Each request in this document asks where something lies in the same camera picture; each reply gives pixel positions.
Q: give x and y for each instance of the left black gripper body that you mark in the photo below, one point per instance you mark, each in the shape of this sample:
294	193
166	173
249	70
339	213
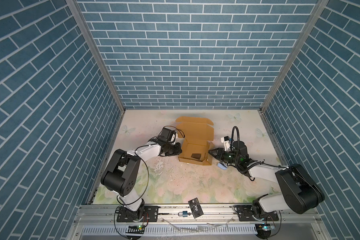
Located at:
172	149

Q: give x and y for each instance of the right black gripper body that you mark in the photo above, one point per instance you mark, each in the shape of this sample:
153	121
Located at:
229	157

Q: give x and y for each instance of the brown cardboard box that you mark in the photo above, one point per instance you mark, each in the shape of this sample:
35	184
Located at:
198	139

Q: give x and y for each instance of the small dark brown block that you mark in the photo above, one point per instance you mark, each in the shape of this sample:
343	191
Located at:
196	156

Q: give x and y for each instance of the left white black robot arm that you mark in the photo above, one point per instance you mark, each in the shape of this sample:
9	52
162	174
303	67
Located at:
122	170

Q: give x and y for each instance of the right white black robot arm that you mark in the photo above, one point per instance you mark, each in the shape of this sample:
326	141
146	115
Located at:
299	192

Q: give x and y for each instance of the light blue stapler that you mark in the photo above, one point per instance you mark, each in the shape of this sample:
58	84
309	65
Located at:
222	166

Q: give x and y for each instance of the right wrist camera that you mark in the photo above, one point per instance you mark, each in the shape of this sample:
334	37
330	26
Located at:
226	141

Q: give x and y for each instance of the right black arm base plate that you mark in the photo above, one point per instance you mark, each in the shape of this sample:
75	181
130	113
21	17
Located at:
251	213

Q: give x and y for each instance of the aluminium front rail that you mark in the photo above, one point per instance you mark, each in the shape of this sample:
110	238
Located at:
168	213

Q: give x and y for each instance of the small blue connector on rail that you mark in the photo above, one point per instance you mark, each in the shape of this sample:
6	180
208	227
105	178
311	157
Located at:
183	214

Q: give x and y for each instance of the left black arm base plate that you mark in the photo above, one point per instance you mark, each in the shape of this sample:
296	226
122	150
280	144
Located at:
149	213

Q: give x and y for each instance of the white perforated cable duct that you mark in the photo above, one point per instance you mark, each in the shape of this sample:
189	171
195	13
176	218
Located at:
169	231

